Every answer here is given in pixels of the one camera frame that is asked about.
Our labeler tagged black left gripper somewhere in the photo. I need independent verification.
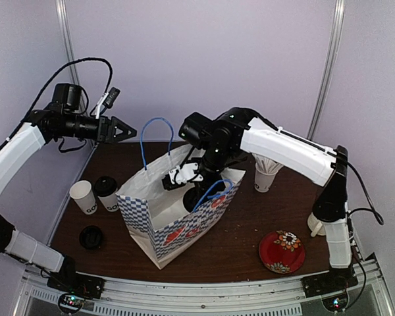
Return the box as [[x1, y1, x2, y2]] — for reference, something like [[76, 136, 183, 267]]
[[57, 113, 137, 145]]

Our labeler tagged blue checkered paper bag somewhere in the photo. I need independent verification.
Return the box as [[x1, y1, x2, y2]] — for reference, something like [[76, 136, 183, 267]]
[[115, 117, 246, 271]]

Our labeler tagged black plastic cup lid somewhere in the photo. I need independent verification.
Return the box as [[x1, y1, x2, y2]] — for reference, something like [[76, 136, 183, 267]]
[[93, 176, 118, 197]]

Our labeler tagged white paper coffee cup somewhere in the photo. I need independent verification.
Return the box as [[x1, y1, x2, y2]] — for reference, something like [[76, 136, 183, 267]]
[[98, 193, 119, 212]]

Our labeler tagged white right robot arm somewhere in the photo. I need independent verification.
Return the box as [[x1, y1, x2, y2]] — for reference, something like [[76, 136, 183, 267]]
[[178, 107, 352, 291]]

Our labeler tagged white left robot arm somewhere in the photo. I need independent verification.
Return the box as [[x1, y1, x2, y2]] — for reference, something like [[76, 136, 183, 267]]
[[0, 84, 137, 292]]

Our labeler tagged white cup holding straws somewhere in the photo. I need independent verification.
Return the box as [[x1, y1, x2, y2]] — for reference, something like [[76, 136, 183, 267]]
[[254, 164, 277, 193]]

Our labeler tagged red floral plate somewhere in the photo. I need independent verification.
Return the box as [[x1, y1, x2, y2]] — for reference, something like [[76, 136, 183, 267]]
[[259, 230, 305, 275]]

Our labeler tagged black plastic lid stack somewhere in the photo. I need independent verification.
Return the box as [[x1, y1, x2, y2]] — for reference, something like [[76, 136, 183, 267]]
[[79, 225, 104, 250]]

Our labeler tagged cream ceramic mug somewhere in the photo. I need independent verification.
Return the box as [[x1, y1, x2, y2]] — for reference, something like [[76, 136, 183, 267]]
[[307, 213, 326, 238]]

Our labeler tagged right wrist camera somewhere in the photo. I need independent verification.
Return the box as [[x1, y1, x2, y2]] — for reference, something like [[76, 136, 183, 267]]
[[162, 162, 203, 191]]

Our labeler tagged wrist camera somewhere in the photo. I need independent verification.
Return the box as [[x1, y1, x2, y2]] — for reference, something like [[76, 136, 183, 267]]
[[162, 162, 203, 191], [90, 87, 120, 119]]

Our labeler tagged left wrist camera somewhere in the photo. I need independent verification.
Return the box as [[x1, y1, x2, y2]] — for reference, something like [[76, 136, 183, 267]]
[[90, 87, 120, 119]]

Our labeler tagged aluminium front rail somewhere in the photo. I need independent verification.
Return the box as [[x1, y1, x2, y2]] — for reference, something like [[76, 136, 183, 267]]
[[10, 259, 395, 315]]

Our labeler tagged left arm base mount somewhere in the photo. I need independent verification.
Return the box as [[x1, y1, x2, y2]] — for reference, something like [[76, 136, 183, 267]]
[[46, 257, 105, 299]]

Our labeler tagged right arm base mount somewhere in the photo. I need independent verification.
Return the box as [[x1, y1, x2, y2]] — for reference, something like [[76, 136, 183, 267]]
[[301, 264, 358, 298]]

